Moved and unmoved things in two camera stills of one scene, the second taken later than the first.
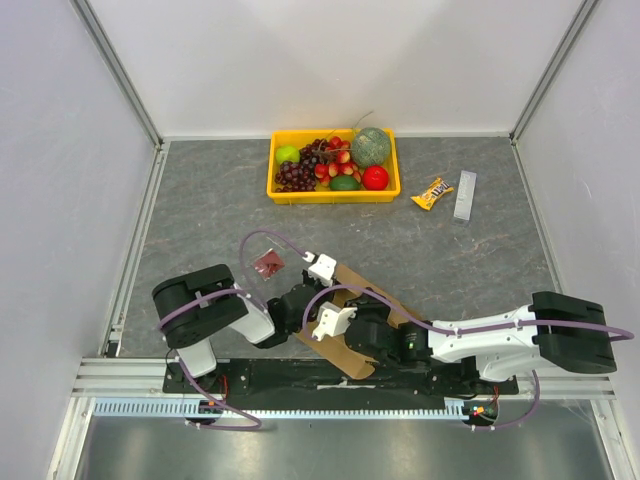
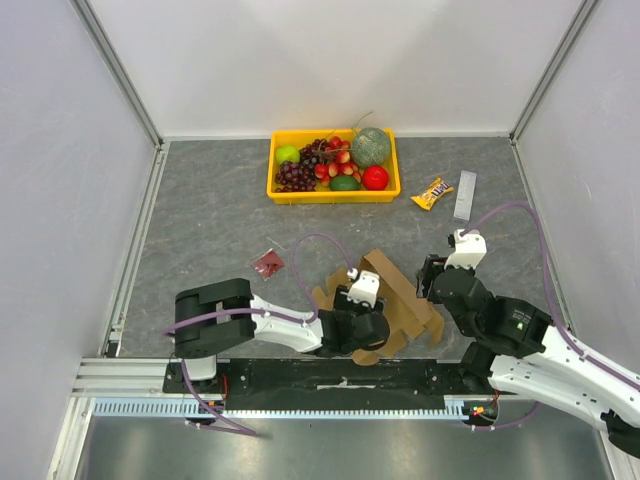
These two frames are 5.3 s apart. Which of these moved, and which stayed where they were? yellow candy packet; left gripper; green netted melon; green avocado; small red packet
Moved: left gripper
Stayed: yellow candy packet; small red packet; green netted melon; green avocado
